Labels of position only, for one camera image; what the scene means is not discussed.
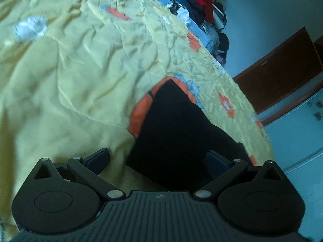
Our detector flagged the white wardrobe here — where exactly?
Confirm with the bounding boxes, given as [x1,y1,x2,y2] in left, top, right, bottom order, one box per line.
[260,79,323,242]

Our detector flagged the brown wooden door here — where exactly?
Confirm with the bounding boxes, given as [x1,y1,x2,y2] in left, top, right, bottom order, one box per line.
[233,26,323,114]

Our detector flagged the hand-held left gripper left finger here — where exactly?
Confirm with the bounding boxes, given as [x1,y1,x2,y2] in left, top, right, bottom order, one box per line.
[32,148,127,202]

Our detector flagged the pile of clothes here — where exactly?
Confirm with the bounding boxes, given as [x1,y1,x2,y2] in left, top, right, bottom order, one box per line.
[165,0,231,64]

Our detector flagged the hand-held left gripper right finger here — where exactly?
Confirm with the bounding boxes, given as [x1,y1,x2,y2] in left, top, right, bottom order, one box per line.
[193,150,287,202]

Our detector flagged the light blue mattress edge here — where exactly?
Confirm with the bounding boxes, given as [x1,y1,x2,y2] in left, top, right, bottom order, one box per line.
[131,0,211,44]

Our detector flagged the black pants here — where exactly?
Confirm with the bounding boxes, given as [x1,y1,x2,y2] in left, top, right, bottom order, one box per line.
[126,78,253,191]

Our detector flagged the yellow floral bed sheet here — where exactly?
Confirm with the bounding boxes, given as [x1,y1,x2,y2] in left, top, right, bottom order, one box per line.
[0,0,276,234]

